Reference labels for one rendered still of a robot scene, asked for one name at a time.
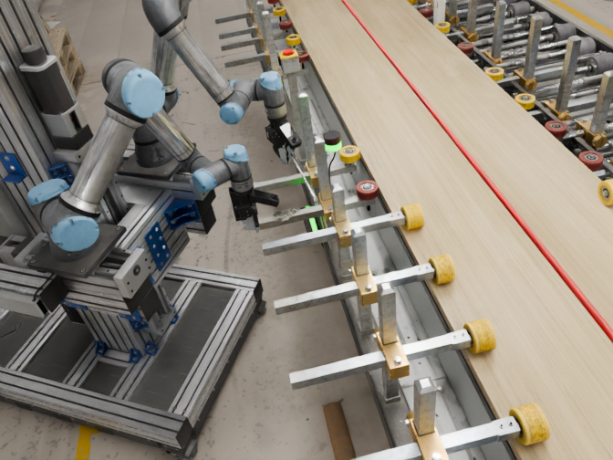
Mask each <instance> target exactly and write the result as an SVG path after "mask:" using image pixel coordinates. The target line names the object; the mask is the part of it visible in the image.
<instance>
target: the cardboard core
mask: <svg viewBox="0 0 613 460"><path fill-rule="evenodd" d="M323 411H324V415H325V418H326V422H327V429H328V432H329V436H330V440H331V443H332V447H333V451H334V455H335V458H336V460H350V459H354V458H356V454H355V451H354V447H353V444H352V441H351V438H350V434H349V431H348V426H347V422H346V419H345V415H344V413H343V409H342V405H341V403H340V402H330V403H328V404H327V405H325V406H324V408H323Z"/></svg>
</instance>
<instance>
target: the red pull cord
mask: <svg viewBox="0 0 613 460"><path fill-rule="evenodd" d="M341 1H342V3H343V4H344V5H345V6H346V8H347V9H348V10H349V12H350V13H351V14H352V15H353V16H354V17H355V18H356V20H357V21H358V22H359V24H360V25H361V26H362V27H363V29H364V30H365V31H366V32H367V34H368V35H369V36H370V38H371V39H372V40H373V42H374V43H375V44H376V45H377V47H378V48H379V49H380V51H381V52H382V53H383V54H384V56H385V57H386V58H387V59H388V61H389V62H390V63H391V65H392V66H393V67H394V68H395V69H396V70H397V71H398V73H399V74H400V75H401V77H402V78H403V79H404V80H405V82H406V83H407V84H408V85H409V87H410V88H411V89H412V91H413V92H414V93H415V95H416V96H417V97H418V98H419V100H420V101H421V102H422V104H423V105H424V106H425V107H426V109H427V110H428V111H429V112H430V114H431V115H432V116H433V118H434V119H436V121H437V122H438V123H439V124H440V126H441V127H442V128H443V130H444V131H445V132H446V133H447V135H448V136H449V137H450V138H451V140H452V141H453V142H454V144H455V145H456V146H457V148H458V149H459V150H460V151H461V153H462V154H463V155H464V157H465V158H466V159H467V160H468V162H469V163H470V164H471V165H472V167H473V168H474V169H475V171H477V172H478V174H479V175H480V176H481V177H482V179H483V180H484V181H485V183H486V184H487V185H488V186H489V188H490V189H491V190H492V191H493V193H494V194H495V195H496V197H497V198H498V199H499V201H500V202H501V203H502V204H503V206H504V207H505V208H506V210H507V211H508V212H509V213H510V215H511V216H512V217H513V218H514V220H515V221H516V222H517V223H518V224H519V225H520V227H521V228H522V229H523V230H524V232H525V233H526V234H527V236H528V237H529V238H530V239H531V241H532V242H533V243H534V244H535V246H536V247H537V248H538V250H539V251H540V252H541V254H542V255H543V256H544V257H545V259H546V260H547V261H548V263H549V264H550V265H551V266H552V268H553V269H554V270H555V271H556V272H557V274H558V275H559V276H560V277H561V278H562V280H563V281H564V282H565V283H566V285H567V286H568V287H569V289H570V290H571V291H572V292H573V294H574V295H575V296H576V297H577V299H578V300H579V301H580V303H581V304H582V305H583V307H584V308H585V309H586V310H587V312H588V313H589V314H590V316H591V317H592V318H593V319H594V321H595V322H596V323H597V324H598V325H599V327H600V328H601V329H602V330H603V331H604V333H605V334H606V335H607V336H608V338H609V339H610V340H611V342H612V343H613V329H612V328H611V327H610V326H609V325H608V324H607V322H606V321H605V320H604V319H603V317H602V316H601V315H600V314H599V312H598V311H597V310H596V309H595V307H594V306H593V305H592V304H591V302H590V301H589V300H588V299H587V297H586V296H585V295H584V294H583V292H582V291H581V290H580V289H579V287H578V286H577V285H576V283H575V282H574V281H573V280H572V279H571V277H570V276H569V275H568V274H567V272H566V271H565V270H564V269H563V268H562V267H561V266H560V265H559V263H558V262H557V261H556V259H555V258H554V257H553V256H552V254H551V253H550V252H549V251H548V250H547V248H546V247H545V246H544V244H543V243H542V242H541V241H540V239H539V238H538V237H537V236H536V235H535V233H534V232H533V231H532V229H531V228H530V227H529V226H528V224H527V223H526V222H525V221H524V219H523V218H522V217H521V216H520V214H519V213H517V212H516V210H515V209H514V208H513V207H512V205H511V204H510V203H509V202H508V200H507V199H506V198H505V197H504V195H503V194H502V193H501V192H500V190H499V189H498V188H497V187H496V185H495V184H494V183H493V181H492V180H491V179H490V178H489V177H488V175H487V174H486V173H485V172H484V170H483V169H482V168H481V166H480V165H479V164H478V163H477V162H476V160H475V159H474V158H473V157H472V155H471V154H470V153H469V152H468V151H467V150H466V149H465V148H464V146H463V145H462V144H461V142H460V141H459V140H458V139H457V138H456V136H455V135H454V134H453V133H452V131H451V130H450V129H449V127H448V126H447V125H446V124H445V123H444V121H443V120H442V119H441V117H440V116H439V115H438V114H437V112H436V111H435V110H434V109H433V108H432V106H431V105H430V104H429V102H428V101H427V100H426V99H425V98H424V97H423V96H422V95H421V93H420V92H419V91H418V90H417V88H416V87H415V86H414V85H413V83H412V82H411V81H410V80H409V78H408V77H407V76H406V75H405V73H404V72H403V71H402V70H401V68H400V67H399V66H398V65H397V63H396V62H395V61H394V60H393V58H392V57H391V56H390V54H389V53H388V52H387V51H386V50H385V48H384V47H383V46H382V45H381V43H380V42H379V41H378V40H377V39H376V38H375V37H374V36H373V34H372V33H371V32H370V31H369V29H368V28H367V27H366V25H365V24H364V23H363V22H362V21H361V19H360V18H359V17H358V15H357V14H356V13H355V12H354V10H353V9H352V8H351V7H350V6H349V4H348V3H347V2H346V0H341Z"/></svg>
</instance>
